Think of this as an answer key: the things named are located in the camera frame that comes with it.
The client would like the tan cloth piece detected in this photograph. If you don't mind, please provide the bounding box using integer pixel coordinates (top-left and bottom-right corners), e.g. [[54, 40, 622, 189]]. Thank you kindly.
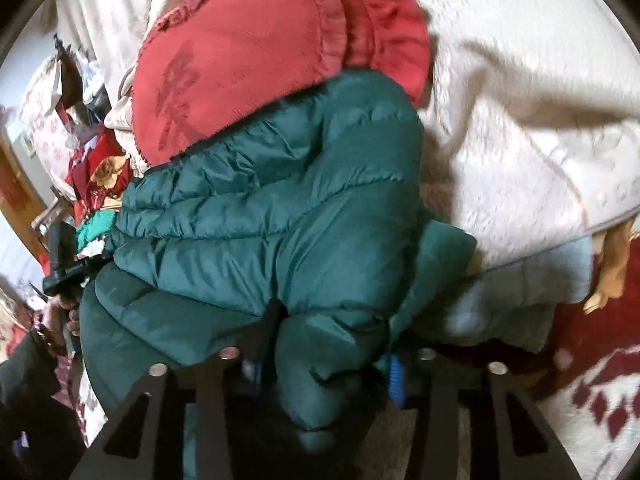
[[581, 219, 640, 317]]

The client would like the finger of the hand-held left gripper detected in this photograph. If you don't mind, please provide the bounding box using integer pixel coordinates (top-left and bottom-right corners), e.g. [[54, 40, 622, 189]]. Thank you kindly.
[[75, 254, 116, 278]]

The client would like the green puffer jacket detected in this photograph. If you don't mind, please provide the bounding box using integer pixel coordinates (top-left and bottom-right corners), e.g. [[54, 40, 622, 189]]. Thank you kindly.
[[79, 67, 478, 480]]

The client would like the light blue cloth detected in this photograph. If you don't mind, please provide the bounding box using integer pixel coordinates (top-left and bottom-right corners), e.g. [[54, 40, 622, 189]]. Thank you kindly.
[[414, 234, 597, 357]]

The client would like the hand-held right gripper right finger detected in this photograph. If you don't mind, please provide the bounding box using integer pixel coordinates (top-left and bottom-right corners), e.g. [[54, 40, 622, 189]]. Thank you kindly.
[[386, 347, 583, 480]]

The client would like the red white patterned blanket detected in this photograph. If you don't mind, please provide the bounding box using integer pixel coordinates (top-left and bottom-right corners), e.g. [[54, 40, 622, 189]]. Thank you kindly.
[[477, 280, 640, 480]]

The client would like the pile of red gold clothes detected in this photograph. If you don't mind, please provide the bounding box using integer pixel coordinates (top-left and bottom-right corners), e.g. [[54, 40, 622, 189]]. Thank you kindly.
[[64, 125, 135, 231]]

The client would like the beige cloth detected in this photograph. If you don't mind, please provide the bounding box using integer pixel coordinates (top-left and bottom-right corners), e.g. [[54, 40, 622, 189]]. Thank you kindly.
[[54, 0, 211, 132]]

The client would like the wooden furniture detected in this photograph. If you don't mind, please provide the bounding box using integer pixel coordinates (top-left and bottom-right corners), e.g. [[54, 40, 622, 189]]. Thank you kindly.
[[0, 132, 63, 263]]

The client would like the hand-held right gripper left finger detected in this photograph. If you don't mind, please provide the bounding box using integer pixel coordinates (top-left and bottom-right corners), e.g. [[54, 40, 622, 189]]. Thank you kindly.
[[70, 300, 282, 480]]

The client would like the person's left hand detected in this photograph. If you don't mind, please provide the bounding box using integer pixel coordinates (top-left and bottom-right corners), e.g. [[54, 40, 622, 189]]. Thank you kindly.
[[46, 294, 85, 343]]

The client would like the red frilled cushion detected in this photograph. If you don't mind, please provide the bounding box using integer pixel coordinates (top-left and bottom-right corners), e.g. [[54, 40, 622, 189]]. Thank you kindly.
[[131, 0, 434, 167]]

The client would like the cream textured quilt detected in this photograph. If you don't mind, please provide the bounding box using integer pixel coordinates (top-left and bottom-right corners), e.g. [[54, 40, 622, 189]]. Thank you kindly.
[[350, 0, 640, 273]]

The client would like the bright green cloth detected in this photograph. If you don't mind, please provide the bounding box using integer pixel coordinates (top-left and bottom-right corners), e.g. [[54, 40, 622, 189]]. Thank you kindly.
[[76, 209, 121, 257]]

